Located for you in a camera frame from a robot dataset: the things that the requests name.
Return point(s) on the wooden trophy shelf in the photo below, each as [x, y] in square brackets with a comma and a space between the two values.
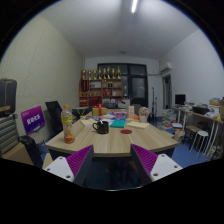
[100, 86]

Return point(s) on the teal notebook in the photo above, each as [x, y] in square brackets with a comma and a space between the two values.
[118, 124]

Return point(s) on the side desk with clutter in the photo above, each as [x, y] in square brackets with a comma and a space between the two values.
[209, 118]

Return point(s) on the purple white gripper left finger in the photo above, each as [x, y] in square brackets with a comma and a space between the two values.
[74, 168]

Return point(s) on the orange drink plastic bottle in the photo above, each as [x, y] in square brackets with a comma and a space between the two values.
[66, 118]

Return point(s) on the dark window door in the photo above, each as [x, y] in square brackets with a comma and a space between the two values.
[134, 81]

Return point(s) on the wooden meeting table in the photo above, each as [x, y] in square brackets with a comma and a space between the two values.
[113, 144]

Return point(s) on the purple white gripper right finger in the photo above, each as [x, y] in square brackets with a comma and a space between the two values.
[152, 167]

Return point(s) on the red round coaster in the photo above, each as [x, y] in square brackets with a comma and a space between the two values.
[126, 131]

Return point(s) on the black computer monitor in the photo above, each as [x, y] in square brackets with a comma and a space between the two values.
[180, 99]

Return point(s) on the beige paper pad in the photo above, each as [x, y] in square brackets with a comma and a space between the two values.
[137, 125]

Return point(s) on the black chair near left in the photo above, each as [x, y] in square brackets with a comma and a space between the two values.
[32, 150]

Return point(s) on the dark suitcase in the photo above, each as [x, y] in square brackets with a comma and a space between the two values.
[8, 89]

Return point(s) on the white round stool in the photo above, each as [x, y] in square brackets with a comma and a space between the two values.
[200, 139]

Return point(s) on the white air conditioner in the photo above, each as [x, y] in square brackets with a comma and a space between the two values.
[165, 67]

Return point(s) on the black office chair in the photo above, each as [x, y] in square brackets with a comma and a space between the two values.
[55, 110]

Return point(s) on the flower pot bouquet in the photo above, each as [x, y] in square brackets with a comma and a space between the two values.
[143, 114]

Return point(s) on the black mug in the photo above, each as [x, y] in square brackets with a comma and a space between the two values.
[101, 127]

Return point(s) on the ceiling tube light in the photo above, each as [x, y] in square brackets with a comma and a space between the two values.
[134, 6]

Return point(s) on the purple sign board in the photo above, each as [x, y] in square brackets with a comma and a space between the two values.
[33, 119]

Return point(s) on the yellow gift box red ribbon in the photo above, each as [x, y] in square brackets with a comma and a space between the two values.
[99, 110]

